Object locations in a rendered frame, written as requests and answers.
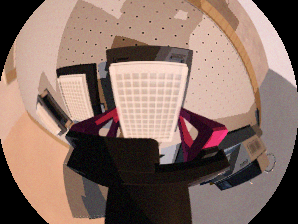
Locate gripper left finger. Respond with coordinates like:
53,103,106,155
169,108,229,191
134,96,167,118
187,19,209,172
69,107,119,137

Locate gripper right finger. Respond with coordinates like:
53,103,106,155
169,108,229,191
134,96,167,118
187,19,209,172
178,107,228,162

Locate white well plate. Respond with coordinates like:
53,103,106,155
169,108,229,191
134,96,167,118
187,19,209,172
57,74,94,122
109,61,188,142
36,102,61,136

